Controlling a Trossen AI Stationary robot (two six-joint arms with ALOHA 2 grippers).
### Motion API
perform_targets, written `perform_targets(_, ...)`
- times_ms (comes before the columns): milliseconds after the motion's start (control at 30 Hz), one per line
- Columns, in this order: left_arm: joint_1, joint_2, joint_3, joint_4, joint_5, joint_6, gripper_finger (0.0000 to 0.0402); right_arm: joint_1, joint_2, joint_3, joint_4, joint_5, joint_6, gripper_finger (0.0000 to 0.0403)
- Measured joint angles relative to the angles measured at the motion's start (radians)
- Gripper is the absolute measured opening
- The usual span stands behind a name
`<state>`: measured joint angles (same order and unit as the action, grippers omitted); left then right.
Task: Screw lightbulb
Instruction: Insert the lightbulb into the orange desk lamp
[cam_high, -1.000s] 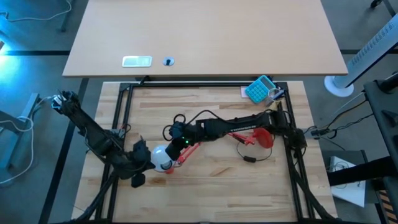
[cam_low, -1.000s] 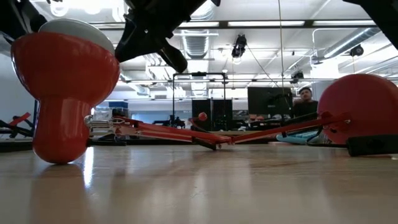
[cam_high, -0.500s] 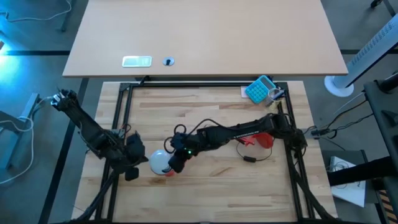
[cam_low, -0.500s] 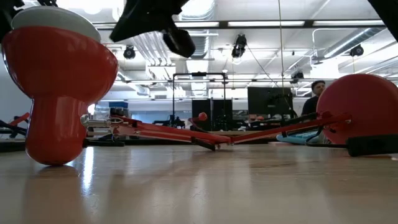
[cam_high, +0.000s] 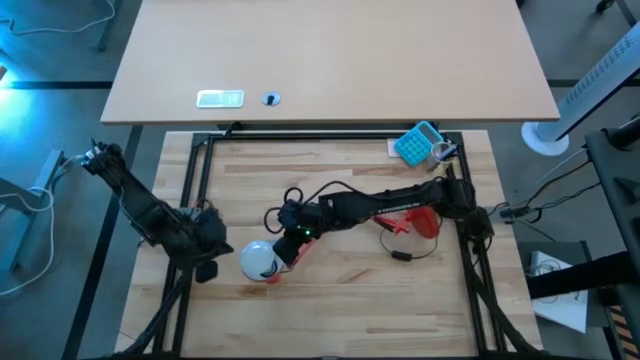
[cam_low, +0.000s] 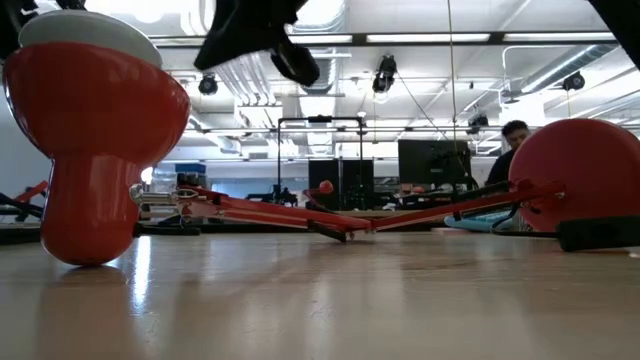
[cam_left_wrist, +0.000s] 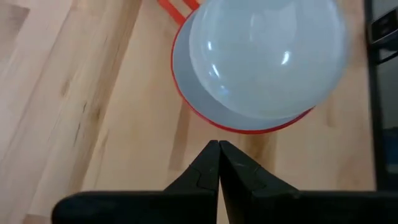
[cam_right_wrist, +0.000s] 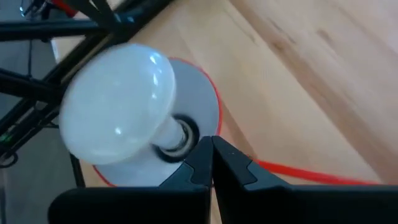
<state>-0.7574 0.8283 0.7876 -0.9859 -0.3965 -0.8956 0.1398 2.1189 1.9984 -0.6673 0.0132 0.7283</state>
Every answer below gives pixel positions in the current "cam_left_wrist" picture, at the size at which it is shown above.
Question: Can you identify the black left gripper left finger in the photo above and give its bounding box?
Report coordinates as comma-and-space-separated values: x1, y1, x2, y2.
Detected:
51, 139, 221, 224

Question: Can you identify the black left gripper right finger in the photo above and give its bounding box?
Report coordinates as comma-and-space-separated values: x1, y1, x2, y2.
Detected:
219, 140, 398, 224

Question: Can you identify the red desk lamp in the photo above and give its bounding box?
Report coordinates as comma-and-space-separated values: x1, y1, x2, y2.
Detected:
157, 0, 315, 135

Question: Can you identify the white lightbulb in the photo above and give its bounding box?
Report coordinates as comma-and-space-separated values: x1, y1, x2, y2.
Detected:
188, 0, 351, 121

